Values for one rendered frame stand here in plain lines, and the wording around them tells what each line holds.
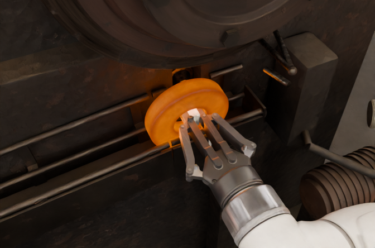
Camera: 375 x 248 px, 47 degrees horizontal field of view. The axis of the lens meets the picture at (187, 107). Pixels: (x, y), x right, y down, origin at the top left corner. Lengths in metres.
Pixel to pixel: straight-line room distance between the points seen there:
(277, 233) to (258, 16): 0.28
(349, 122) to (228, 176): 1.28
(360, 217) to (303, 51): 0.33
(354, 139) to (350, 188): 0.83
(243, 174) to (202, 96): 0.16
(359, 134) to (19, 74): 1.42
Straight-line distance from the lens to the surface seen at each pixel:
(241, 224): 0.62
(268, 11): 0.56
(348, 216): 0.68
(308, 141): 0.95
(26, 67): 0.73
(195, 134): 0.72
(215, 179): 0.67
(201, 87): 0.72
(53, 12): 0.54
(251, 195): 0.62
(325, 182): 1.00
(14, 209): 0.78
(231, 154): 0.69
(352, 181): 1.02
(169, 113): 0.72
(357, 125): 1.89
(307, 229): 0.62
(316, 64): 0.84
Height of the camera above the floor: 1.32
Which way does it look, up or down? 46 degrees down
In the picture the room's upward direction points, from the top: straight up
